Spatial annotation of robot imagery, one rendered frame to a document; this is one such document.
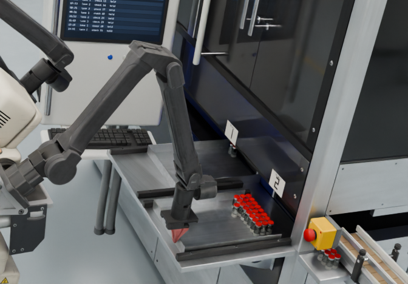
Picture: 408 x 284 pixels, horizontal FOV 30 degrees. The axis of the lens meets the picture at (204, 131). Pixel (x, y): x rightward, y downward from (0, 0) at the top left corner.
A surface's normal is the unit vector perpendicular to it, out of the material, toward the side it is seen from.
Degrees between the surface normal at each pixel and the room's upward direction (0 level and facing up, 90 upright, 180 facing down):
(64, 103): 90
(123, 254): 0
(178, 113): 92
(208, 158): 0
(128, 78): 91
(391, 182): 90
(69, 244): 0
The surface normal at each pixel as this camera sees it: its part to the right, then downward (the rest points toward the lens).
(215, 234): 0.17, -0.87
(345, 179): 0.41, 0.48
